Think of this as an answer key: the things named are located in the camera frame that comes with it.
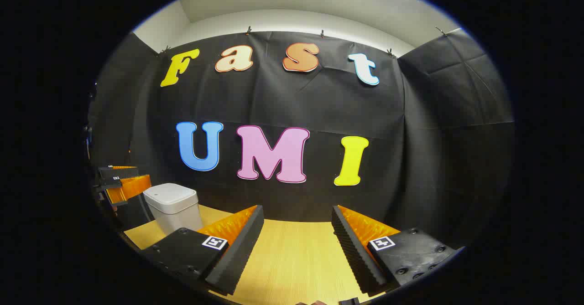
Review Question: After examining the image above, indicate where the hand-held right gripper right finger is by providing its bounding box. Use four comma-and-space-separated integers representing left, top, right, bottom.
331, 205, 457, 297

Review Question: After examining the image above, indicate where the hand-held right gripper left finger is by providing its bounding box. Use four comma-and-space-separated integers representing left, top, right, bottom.
142, 205, 265, 296

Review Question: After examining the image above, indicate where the white desktop garbage bin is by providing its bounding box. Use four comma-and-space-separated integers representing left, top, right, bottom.
143, 183, 203, 236

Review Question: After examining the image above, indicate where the wooden desktop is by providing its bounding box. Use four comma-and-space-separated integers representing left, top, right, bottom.
124, 205, 397, 305

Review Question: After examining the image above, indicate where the black backdrop cloth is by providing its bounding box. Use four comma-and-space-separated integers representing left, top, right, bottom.
87, 31, 516, 251

